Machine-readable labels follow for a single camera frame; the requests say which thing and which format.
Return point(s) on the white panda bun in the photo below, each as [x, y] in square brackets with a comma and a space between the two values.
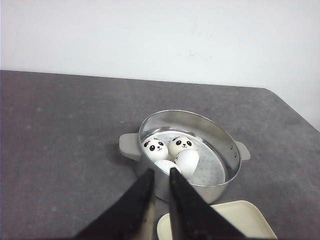
[180, 143]
[166, 166]
[155, 149]
[187, 160]

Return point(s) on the stainless steel steamer pot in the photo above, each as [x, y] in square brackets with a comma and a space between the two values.
[220, 156]

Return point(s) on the cream rectangular tray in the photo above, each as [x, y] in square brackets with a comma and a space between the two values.
[242, 214]

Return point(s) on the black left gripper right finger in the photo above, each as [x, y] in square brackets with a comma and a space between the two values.
[191, 218]

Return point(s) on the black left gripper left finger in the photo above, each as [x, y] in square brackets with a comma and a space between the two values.
[130, 218]

